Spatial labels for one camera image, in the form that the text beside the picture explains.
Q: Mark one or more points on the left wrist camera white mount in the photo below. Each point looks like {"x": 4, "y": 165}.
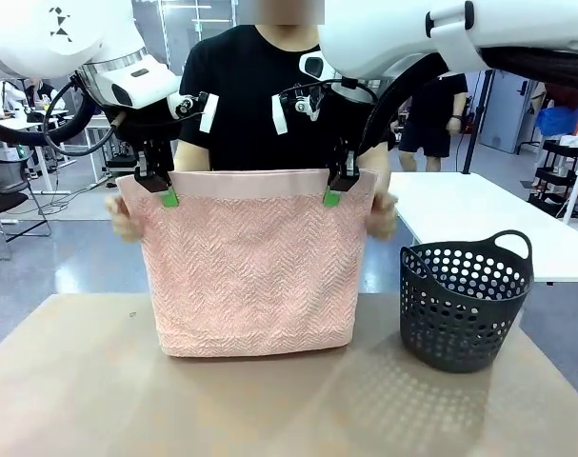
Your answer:
{"x": 195, "y": 107}

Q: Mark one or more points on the person's left hand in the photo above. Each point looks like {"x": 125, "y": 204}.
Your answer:
{"x": 383, "y": 219}

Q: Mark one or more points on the clothes rack with coats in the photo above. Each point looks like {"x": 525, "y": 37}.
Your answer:
{"x": 567, "y": 95}

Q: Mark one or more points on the person's right forearm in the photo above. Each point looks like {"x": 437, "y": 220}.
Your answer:
{"x": 191, "y": 157}

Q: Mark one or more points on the large white table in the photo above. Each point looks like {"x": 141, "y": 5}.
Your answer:
{"x": 469, "y": 209}

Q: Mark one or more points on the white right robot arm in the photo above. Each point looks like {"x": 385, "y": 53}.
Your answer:
{"x": 388, "y": 28}

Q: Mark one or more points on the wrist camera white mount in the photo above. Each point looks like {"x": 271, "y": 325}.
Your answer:
{"x": 295, "y": 105}
{"x": 195, "y": 107}

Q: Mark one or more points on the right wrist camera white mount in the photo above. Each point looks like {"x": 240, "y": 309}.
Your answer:
{"x": 295, "y": 105}

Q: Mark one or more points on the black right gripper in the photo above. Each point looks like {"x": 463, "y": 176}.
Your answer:
{"x": 348, "y": 121}

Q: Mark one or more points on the black utility cart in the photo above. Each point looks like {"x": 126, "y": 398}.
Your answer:
{"x": 557, "y": 176}

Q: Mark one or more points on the person's left forearm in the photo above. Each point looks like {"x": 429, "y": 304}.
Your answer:
{"x": 376, "y": 166}

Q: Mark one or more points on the person's right hand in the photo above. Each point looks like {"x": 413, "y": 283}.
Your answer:
{"x": 122, "y": 221}

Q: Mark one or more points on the seated person in jacket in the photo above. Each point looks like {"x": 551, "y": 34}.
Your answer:
{"x": 40, "y": 95}

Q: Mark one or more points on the pink herringbone towel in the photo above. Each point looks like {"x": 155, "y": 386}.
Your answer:
{"x": 250, "y": 266}

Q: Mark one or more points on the person in black t-shirt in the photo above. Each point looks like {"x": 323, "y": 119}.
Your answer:
{"x": 245, "y": 81}

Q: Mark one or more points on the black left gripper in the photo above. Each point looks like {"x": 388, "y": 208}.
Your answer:
{"x": 148, "y": 126}

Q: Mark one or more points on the grey door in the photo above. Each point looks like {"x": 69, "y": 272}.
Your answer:
{"x": 510, "y": 109}

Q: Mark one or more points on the black office chair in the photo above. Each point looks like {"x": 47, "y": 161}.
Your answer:
{"x": 5, "y": 190}

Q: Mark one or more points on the white desk with robots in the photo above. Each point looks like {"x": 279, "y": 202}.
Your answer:
{"x": 98, "y": 143}

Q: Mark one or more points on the standing man in black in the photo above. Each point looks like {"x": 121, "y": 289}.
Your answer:
{"x": 433, "y": 119}

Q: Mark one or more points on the blue bag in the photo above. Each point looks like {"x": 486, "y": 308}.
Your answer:
{"x": 557, "y": 124}

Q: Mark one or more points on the black tripod stand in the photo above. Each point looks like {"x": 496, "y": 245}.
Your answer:
{"x": 474, "y": 124}

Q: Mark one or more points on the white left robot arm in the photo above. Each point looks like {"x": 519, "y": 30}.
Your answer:
{"x": 31, "y": 33}

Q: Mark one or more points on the dark grey perforated basket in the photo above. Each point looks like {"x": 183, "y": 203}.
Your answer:
{"x": 460, "y": 323}

